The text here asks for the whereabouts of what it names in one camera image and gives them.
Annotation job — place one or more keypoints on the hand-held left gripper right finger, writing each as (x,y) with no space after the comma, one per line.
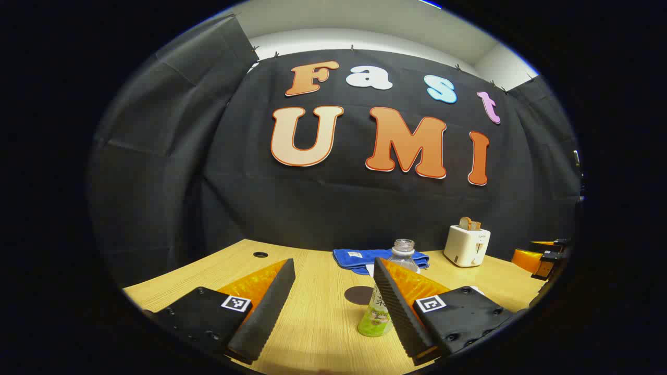
(398,312)

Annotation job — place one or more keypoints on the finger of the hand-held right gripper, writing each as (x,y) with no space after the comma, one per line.
(526,259)
(550,245)

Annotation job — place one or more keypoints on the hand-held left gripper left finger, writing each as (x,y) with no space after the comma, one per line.
(271,307)

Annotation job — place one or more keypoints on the clear water bottle green label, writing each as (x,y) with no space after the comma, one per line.
(374,319)

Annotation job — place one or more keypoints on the dark round coaster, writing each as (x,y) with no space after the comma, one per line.
(358,295)

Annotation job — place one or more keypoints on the cream toaster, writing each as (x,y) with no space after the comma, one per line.
(465,247)

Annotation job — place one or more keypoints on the folded blue towel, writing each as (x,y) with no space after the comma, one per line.
(359,258)

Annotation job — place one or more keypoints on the black backdrop cloth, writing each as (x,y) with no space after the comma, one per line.
(333,208)

